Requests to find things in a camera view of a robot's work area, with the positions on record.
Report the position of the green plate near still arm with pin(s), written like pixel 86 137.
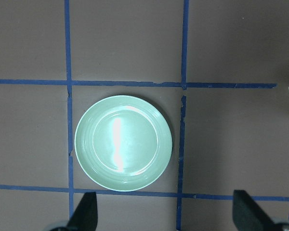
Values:
pixel 123 143

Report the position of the idle left gripper black right finger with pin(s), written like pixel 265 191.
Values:
pixel 248 216

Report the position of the idle left gripper black left finger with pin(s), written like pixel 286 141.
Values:
pixel 85 217

